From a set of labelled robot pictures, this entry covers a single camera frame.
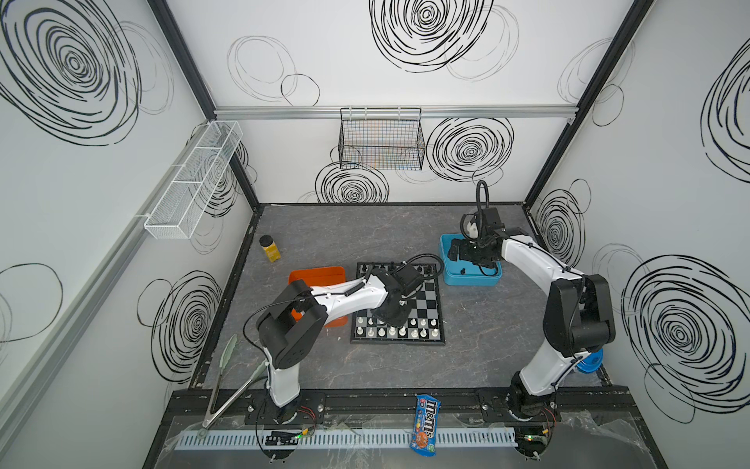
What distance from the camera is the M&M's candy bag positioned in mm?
691

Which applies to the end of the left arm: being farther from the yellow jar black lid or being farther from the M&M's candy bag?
the yellow jar black lid

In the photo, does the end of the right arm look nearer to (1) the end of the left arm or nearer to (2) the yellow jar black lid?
(1) the end of the left arm

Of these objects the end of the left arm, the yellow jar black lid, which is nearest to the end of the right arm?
the end of the left arm
